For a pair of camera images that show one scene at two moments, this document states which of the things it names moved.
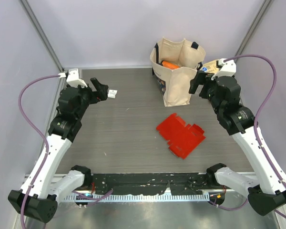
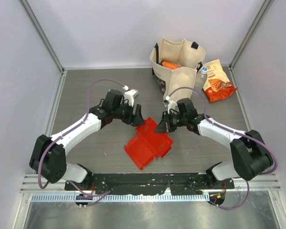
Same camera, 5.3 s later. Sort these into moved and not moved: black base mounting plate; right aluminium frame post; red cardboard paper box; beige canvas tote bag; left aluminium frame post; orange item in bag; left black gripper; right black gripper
Moved: left black gripper; right black gripper; red cardboard paper box
Not moved: black base mounting plate; beige canvas tote bag; left aluminium frame post; right aluminium frame post; orange item in bag
